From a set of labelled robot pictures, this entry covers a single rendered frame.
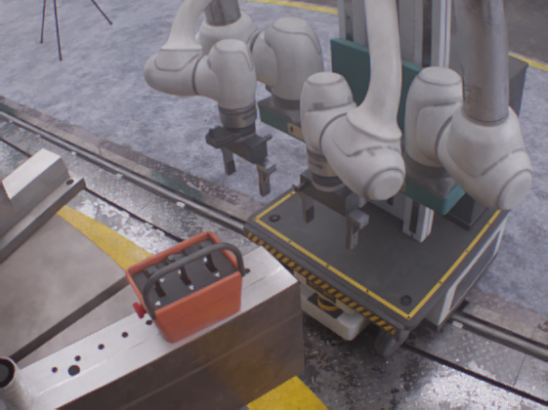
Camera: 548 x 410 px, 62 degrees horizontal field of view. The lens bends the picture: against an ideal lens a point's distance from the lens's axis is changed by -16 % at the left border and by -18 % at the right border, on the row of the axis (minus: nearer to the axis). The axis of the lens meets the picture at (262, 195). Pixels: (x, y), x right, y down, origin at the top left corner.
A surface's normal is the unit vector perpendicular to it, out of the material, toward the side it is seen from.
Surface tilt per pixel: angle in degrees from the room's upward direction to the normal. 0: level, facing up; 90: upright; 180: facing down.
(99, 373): 0
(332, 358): 0
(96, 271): 0
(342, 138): 61
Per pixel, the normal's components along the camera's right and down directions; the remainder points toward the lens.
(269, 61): -0.46, 0.54
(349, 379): -0.09, -0.76
